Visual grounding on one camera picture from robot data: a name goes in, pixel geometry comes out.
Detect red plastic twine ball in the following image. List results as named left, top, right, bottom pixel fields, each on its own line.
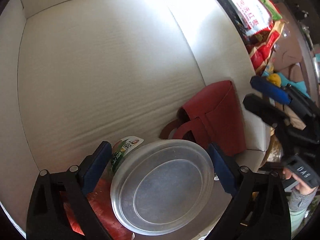
left=60, top=178, right=135, bottom=240

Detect grey sleeve forearm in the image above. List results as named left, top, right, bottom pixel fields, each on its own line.
left=289, top=187, right=318, bottom=234

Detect person's right hand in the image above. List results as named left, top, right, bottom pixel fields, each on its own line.
left=283, top=168, right=318, bottom=195

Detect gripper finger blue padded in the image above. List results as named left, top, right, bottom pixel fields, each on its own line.
left=250, top=76, right=291, bottom=105

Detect red leather wallet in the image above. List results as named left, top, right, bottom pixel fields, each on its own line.
left=159, top=80, right=247, bottom=157

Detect red snack bag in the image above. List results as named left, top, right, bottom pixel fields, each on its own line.
left=231, top=0, right=282, bottom=37

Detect white cardboard box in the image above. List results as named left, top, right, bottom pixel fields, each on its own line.
left=0, top=0, right=272, bottom=240

